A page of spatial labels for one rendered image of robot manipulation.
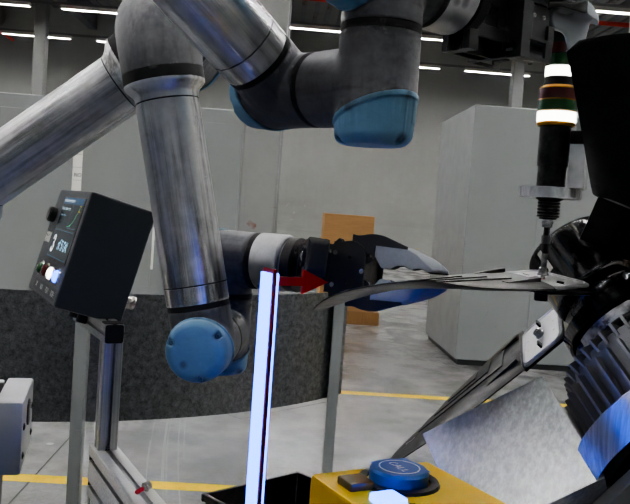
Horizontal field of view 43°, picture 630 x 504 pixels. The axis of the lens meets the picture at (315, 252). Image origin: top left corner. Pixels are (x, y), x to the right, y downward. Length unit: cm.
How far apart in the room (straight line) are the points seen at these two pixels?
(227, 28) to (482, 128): 627
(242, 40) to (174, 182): 23
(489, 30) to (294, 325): 208
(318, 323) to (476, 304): 418
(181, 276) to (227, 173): 588
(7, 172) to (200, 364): 39
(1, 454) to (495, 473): 58
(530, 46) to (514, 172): 617
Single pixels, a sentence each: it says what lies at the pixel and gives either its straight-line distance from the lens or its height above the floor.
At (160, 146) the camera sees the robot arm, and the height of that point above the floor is 131.
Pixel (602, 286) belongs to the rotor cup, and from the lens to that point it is 97.
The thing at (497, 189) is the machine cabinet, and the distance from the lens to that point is 699.
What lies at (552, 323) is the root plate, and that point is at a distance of 104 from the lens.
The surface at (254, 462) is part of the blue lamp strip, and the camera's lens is 78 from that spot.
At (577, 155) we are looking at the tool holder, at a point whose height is 133.
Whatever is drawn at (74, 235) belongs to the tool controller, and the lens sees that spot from 129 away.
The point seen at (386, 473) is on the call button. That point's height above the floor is 108.
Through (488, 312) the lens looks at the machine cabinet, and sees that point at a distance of 703.
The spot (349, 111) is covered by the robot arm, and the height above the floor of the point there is 134.
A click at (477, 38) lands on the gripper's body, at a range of 83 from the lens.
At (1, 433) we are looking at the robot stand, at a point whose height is 96.
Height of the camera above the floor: 125
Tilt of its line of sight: 3 degrees down
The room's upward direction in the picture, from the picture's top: 4 degrees clockwise
